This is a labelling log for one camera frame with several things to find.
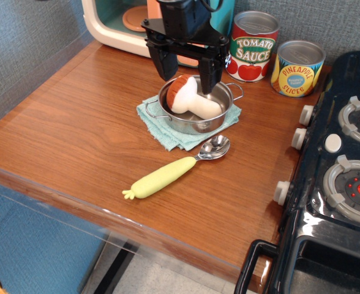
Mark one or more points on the small steel pot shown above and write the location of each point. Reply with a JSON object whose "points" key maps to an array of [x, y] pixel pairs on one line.
{"points": [[225, 94]]}

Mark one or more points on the yellow handled metal spoon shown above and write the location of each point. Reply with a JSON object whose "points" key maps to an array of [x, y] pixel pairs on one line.
{"points": [[214, 148]]}

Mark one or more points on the teal toy microwave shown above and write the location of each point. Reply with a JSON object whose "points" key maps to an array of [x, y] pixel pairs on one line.
{"points": [[118, 23]]}

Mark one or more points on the tomato sauce can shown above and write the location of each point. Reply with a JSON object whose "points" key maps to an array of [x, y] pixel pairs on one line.
{"points": [[253, 38]]}

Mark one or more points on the light blue folded cloth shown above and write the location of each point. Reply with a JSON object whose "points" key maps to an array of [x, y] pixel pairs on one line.
{"points": [[170, 138]]}

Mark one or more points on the black toy stove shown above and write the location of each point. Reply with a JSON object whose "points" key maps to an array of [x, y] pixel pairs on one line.
{"points": [[319, 244]]}

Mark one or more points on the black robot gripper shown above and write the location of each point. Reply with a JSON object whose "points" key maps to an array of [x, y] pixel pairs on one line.
{"points": [[182, 35]]}

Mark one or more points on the plush mushroom toy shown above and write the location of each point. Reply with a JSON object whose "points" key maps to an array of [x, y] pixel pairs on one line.
{"points": [[182, 96]]}

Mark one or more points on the pineapple slices can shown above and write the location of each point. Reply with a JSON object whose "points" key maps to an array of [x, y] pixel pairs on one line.
{"points": [[297, 68]]}

